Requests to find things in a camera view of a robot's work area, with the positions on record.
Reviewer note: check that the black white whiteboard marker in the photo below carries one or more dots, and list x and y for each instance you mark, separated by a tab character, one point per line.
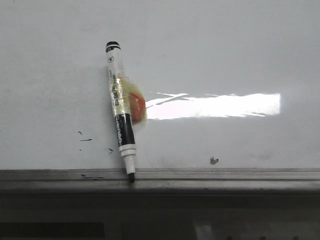
122	93

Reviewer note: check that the white whiteboard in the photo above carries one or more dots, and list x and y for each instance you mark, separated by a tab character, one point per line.
227	83

